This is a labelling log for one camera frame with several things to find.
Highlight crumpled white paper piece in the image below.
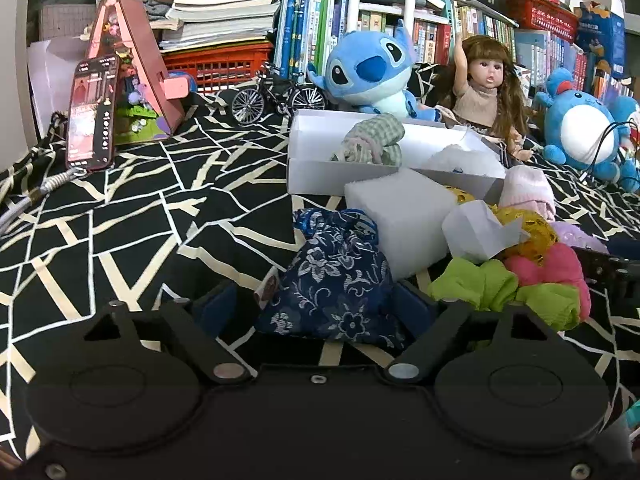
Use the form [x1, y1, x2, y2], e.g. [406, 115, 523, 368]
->
[441, 200, 532, 263]

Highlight white cable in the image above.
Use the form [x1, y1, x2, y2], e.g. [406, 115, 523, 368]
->
[0, 167, 88, 233]

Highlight pink cloth scrunchie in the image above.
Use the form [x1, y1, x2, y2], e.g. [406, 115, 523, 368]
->
[502, 242, 592, 321]

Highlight lime green scrunchie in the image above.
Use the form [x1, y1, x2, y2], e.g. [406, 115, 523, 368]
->
[429, 257, 581, 332]

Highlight white foam block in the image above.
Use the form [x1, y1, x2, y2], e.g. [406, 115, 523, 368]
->
[344, 167, 463, 281]

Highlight round blue white plush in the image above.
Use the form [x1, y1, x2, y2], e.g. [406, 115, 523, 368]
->
[531, 67, 640, 193]

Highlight yellow sequin bow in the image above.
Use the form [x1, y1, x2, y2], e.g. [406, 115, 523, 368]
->
[445, 186, 560, 266]

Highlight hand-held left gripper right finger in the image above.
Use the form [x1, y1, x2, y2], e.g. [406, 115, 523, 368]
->
[385, 282, 558, 386]

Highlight row of upright books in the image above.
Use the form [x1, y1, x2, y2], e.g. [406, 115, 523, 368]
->
[272, 0, 640, 103]

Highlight small purple plush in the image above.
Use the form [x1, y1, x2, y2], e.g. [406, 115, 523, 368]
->
[550, 222, 608, 253]

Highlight black geometric patterned blanket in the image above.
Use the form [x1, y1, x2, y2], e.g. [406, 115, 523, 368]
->
[0, 62, 640, 461]

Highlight blue cartoon printed box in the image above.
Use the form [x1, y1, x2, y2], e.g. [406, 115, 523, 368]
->
[575, 2, 628, 81]

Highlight grey grid box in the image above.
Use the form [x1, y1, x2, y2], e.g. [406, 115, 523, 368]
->
[39, 4, 98, 41]

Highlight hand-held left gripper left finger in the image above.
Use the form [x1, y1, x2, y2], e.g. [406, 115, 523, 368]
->
[82, 282, 251, 386]

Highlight pale pink sock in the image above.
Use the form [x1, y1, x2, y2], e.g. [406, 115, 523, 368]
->
[499, 166, 556, 221]

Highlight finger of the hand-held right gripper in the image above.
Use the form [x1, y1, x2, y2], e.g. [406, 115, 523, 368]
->
[570, 246, 640, 311]

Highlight green plaid cloth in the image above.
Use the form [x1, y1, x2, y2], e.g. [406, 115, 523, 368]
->
[330, 114, 406, 166]

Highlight white fluffy cloth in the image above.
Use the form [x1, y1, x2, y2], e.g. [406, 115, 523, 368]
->
[425, 144, 501, 177]

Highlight pink triangular house model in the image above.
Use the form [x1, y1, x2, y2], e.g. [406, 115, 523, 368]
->
[82, 0, 190, 146]

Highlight miniature black bicycle model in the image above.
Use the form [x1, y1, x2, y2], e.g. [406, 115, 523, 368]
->
[231, 62, 328, 127]

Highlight stack of flat books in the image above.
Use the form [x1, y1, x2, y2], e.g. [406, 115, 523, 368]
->
[150, 0, 281, 53]

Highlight blue floral drawstring pouch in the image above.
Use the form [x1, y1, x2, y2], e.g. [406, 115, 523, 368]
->
[255, 207, 408, 346]

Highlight red plastic basket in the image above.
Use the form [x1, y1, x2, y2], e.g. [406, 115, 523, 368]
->
[505, 0, 581, 43]
[161, 42, 275, 93]

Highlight long-haired baby doll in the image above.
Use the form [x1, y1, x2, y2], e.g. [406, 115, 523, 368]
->
[434, 35, 533, 161]

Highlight blue alien plush toy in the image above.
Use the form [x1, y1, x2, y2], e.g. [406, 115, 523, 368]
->
[306, 19, 448, 122]

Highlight smartphone with lit screen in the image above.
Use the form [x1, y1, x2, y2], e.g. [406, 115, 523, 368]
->
[66, 55, 121, 171]

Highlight white cardboard box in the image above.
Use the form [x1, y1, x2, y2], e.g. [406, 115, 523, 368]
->
[286, 108, 507, 206]

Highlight white paper bag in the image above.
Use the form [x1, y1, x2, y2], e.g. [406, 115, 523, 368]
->
[27, 37, 91, 133]

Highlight thin black cable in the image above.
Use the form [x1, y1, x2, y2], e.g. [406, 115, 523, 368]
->
[580, 120, 640, 181]

